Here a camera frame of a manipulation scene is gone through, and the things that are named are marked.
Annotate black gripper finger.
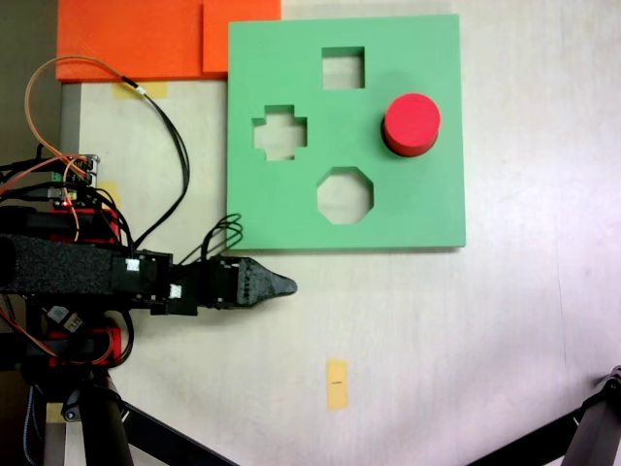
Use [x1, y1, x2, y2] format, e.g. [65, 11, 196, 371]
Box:
[236, 256, 299, 308]

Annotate red cylinder block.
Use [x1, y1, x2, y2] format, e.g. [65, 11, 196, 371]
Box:
[381, 92, 442, 158]

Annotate large orange flat block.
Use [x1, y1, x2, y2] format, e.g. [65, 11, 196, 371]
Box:
[55, 0, 229, 82]

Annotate green shape sorter board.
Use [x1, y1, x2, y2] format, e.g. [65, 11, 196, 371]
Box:
[225, 14, 467, 251]

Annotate yellow tape with black mark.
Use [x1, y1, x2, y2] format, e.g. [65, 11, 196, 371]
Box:
[326, 358, 350, 412]

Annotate small black circuit board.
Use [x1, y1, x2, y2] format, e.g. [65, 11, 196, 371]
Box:
[43, 304, 86, 335]

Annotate black tripod leg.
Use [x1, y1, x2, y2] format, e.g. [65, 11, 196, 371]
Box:
[18, 363, 239, 466]

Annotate thin black motor wires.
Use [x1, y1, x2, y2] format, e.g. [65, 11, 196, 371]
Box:
[199, 212, 244, 267]

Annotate red printed base mount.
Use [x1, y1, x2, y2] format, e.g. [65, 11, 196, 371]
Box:
[47, 206, 122, 368]

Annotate long black cable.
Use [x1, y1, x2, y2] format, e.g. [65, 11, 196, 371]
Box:
[120, 75, 191, 253]

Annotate circuit board with wires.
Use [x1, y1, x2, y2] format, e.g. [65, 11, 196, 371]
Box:
[51, 153, 102, 208]

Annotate black USB cable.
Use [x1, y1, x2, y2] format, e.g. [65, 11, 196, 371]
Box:
[0, 183, 67, 201]

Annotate braided grey cable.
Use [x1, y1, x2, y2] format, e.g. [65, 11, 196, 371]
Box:
[21, 385, 48, 466]

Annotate thin orange cable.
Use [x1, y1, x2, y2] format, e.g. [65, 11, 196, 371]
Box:
[23, 55, 128, 162]

